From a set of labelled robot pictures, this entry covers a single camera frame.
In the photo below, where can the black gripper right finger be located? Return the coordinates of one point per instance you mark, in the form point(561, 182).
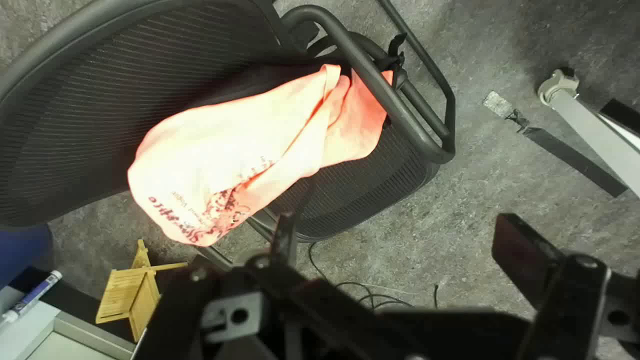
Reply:
point(566, 306)

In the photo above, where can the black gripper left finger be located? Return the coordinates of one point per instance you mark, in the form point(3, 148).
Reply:
point(231, 313)

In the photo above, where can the salmon pink cloth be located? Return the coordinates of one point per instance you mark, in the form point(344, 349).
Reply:
point(213, 153)

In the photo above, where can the black mesh office chair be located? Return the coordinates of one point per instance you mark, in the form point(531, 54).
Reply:
point(80, 100)

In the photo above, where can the white table with legs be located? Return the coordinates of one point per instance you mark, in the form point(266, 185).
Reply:
point(592, 131)

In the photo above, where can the white blue marker pen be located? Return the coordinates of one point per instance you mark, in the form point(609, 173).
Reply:
point(37, 293)

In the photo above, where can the blue waste bin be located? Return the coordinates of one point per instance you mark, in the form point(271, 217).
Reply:
point(22, 250)

